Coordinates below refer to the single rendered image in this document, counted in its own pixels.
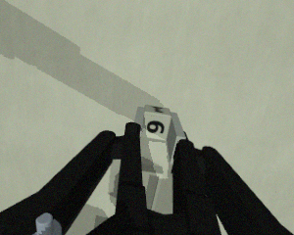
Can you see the grey cube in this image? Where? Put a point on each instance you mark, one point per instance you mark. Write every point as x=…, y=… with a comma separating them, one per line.
x=156, y=122

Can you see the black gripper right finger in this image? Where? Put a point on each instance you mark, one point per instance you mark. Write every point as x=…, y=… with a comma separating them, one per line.
x=227, y=196

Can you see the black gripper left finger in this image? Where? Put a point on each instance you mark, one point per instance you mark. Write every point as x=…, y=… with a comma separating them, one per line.
x=53, y=209

